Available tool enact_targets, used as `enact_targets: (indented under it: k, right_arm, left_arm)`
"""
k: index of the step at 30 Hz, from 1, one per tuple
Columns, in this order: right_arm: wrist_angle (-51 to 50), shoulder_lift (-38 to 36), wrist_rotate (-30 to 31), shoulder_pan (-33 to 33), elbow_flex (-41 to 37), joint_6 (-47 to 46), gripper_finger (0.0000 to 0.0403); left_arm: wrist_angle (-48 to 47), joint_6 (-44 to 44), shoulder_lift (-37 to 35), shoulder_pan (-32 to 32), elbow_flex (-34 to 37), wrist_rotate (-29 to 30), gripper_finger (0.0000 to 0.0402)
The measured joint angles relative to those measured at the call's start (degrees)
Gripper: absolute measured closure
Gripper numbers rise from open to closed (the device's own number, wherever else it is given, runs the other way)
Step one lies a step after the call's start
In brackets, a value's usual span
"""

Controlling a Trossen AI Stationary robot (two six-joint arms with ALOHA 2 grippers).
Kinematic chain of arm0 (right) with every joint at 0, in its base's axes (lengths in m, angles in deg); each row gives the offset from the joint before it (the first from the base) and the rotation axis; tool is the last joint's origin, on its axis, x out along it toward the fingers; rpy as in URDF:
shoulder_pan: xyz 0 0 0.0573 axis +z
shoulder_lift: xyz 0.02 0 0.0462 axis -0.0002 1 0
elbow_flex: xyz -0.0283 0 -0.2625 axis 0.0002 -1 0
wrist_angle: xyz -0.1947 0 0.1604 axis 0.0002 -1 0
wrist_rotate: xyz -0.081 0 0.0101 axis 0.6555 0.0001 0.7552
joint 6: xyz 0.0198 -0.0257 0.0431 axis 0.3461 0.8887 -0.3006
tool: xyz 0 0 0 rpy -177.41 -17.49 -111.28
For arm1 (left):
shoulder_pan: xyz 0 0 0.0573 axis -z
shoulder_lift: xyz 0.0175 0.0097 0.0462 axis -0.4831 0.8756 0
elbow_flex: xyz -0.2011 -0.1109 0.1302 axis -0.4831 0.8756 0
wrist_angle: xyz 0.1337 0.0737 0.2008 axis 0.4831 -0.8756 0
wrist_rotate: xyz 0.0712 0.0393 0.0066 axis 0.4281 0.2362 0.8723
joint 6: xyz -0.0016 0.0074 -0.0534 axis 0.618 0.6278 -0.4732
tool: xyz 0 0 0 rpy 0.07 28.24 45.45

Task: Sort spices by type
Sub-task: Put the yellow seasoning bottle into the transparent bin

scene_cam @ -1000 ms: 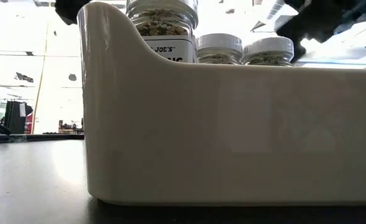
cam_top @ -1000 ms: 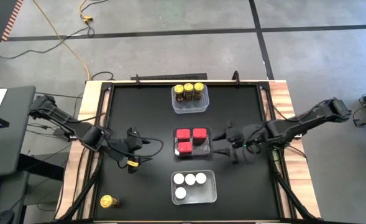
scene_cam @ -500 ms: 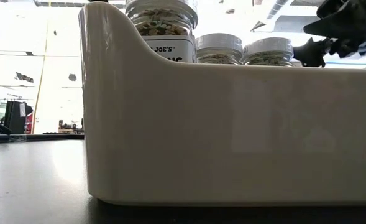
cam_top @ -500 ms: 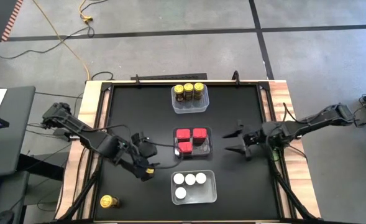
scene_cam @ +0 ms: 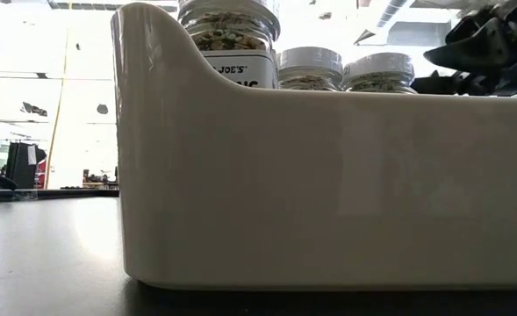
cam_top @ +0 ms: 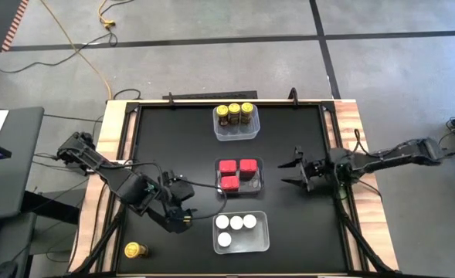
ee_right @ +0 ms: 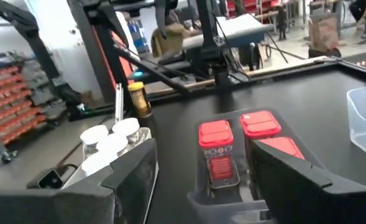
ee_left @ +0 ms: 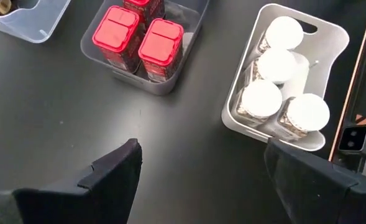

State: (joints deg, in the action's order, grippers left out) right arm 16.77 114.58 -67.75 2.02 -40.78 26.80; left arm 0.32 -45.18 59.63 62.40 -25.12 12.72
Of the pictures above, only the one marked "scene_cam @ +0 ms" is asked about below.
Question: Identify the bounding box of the black metal table frame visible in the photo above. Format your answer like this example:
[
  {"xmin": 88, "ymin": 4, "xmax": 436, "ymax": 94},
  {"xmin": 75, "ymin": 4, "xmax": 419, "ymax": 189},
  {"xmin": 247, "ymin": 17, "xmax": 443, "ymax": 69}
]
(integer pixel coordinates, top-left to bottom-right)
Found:
[{"xmin": 0, "ymin": 187, "xmax": 120, "ymax": 204}]

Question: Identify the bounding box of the thin wooden pole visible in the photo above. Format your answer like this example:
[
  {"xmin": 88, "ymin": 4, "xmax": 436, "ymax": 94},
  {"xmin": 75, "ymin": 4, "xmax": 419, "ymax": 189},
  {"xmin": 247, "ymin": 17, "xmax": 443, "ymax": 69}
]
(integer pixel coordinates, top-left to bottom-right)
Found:
[{"xmin": 43, "ymin": 25, "xmax": 72, "ymax": 190}]

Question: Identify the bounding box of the red background object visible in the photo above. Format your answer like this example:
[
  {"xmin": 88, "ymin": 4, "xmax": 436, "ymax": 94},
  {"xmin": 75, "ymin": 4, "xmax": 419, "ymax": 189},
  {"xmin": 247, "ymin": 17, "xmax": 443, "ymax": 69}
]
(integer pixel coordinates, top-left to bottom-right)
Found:
[{"xmin": 35, "ymin": 160, "xmax": 48, "ymax": 190}]

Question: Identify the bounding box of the white-lid seasoning jar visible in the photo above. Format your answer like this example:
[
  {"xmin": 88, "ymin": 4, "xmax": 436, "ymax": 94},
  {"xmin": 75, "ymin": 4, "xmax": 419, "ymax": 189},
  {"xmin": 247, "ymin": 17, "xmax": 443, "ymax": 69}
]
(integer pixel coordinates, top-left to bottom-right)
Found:
[
  {"xmin": 276, "ymin": 46, "xmax": 345, "ymax": 92},
  {"xmin": 341, "ymin": 52, "xmax": 417, "ymax": 95},
  {"xmin": 177, "ymin": 0, "xmax": 282, "ymax": 90}
]

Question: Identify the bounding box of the white plastic bin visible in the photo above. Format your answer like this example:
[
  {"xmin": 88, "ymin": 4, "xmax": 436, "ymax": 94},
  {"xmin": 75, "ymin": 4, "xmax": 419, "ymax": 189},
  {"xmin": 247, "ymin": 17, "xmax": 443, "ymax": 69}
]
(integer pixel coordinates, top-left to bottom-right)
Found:
[{"xmin": 110, "ymin": 2, "xmax": 517, "ymax": 291}]

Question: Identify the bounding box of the black background cabinet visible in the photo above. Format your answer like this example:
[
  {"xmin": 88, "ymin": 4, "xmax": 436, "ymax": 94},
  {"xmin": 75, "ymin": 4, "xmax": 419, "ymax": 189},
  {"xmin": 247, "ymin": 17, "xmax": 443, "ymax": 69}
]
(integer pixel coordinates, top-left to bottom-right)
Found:
[{"xmin": 4, "ymin": 140, "xmax": 47, "ymax": 190}]

